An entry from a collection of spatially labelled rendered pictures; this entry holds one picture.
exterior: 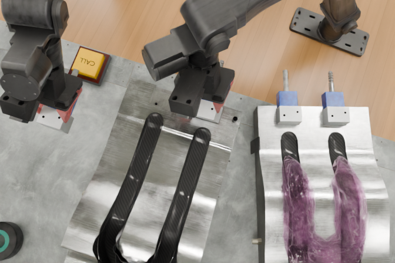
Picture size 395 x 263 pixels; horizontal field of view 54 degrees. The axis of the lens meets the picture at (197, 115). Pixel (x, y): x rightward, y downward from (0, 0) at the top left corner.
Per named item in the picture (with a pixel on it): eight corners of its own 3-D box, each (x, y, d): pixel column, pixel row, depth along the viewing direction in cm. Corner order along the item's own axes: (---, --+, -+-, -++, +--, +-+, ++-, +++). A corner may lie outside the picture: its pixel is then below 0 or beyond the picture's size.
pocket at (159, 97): (156, 89, 89) (155, 84, 86) (178, 96, 89) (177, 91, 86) (150, 107, 88) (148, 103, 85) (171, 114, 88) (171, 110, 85)
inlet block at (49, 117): (69, 70, 84) (61, 61, 78) (90, 77, 83) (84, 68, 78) (45, 127, 81) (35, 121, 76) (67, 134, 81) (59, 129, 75)
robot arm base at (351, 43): (376, 44, 92) (384, 20, 94) (297, 14, 93) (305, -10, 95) (361, 58, 99) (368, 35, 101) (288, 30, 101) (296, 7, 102)
